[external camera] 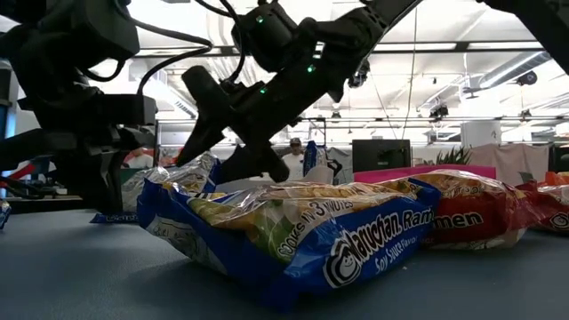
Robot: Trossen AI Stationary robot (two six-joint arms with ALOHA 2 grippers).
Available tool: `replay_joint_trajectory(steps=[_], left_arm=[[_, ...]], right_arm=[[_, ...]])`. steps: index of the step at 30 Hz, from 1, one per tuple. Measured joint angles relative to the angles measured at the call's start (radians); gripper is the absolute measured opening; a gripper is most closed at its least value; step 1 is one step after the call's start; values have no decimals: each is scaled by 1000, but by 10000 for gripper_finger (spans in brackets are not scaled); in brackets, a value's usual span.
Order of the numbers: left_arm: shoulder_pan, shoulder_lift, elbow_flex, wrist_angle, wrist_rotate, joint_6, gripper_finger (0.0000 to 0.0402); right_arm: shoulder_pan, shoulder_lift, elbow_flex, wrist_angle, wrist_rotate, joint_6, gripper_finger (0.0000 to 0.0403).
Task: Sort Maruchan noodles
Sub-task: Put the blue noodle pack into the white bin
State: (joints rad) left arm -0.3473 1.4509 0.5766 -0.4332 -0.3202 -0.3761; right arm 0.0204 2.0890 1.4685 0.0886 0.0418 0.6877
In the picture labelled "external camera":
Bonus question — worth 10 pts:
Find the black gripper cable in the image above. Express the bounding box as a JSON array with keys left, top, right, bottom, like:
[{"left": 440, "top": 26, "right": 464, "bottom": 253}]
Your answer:
[
  {"left": 193, "top": 0, "right": 249, "bottom": 85},
  {"left": 77, "top": 0, "right": 214, "bottom": 97}
]

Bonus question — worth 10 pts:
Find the white plastic bin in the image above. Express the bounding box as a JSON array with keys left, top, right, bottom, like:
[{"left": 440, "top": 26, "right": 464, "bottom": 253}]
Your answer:
[{"left": 216, "top": 164, "right": 335, "bottom": 193}]

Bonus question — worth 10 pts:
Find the red beef ramen pack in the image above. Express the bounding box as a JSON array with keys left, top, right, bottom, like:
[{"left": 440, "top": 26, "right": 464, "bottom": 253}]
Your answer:
[
  {"left": 517, "top": 177, "right": 569, "bottom": 236},
  {"left": 420, "top": 169, "right": 541, "bottom": 251}
]

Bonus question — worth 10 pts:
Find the black aluminium table frame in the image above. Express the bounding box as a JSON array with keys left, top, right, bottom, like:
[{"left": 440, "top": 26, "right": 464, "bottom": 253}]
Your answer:
[{"left": 0, "top": 195, "right": 97, "bottom": 214}]

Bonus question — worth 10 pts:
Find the blue hanging bag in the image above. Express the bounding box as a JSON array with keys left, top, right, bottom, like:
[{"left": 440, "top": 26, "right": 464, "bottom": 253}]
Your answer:
[{"left": 303, "top": 140, "right": 319, "bottom": 177}]

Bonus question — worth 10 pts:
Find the potted succulent plant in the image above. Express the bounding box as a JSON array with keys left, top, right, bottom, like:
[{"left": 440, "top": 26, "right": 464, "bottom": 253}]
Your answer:
[{"left": 426, "top": 146, "right": 472, "bottom": 168}]

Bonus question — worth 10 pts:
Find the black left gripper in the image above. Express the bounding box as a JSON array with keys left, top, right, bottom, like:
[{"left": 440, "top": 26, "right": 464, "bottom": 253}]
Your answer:
[{"left": 0, "top": 93, "right": 159, "bottom": 214}]

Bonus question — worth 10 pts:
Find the black monitor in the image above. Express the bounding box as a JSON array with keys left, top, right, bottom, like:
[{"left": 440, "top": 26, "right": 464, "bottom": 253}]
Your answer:
[{"left": 351, "top": 139, "right": 413, "bottom": 173}]

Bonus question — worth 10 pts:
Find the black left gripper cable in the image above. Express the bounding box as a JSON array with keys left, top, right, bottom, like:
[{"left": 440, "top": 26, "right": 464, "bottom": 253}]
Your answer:
[{"left": 77, "top": 0, "right": 214, "bottom": 97}]

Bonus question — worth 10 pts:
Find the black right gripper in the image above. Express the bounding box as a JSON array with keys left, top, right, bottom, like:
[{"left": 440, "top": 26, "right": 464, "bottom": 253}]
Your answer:
[{"left": 175, "top": 65, "right": 340, "bottom": 184}]

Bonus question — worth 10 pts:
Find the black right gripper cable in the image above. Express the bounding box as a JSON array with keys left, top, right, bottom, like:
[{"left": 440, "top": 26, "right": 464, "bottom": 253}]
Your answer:
[{"left": 193, "top": 0, "right": 249, "bottom": 85}]

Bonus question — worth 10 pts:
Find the orange chicken ramen pack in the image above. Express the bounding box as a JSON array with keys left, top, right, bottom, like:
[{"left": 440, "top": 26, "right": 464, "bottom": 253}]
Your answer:
[{"left": 544, "top": 171, "right": 569, "bottom": 187}]

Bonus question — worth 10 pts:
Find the grey cloth cover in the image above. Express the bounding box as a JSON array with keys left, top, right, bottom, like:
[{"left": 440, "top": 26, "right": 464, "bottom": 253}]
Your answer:
[{"left": 469, "top": 142, "right": 550, "bottom": 186}]

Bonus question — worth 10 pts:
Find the person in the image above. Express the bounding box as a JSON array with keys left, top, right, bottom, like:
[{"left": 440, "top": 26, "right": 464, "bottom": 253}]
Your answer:
[{"left": 282, "top": 136, "right": 310, "bottom": 182}]

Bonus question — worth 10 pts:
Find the teal plastic bin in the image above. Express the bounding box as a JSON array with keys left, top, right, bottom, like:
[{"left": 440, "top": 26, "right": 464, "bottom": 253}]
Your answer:
[{"left": 118, "top": 166, "right": 155, "bottom": 188}]

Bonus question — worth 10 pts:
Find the red plastic bin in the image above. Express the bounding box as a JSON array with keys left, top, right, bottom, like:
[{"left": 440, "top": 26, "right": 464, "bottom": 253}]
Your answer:
[{"left": 353, "top": 164, "right": 498, "bottom": 185}]

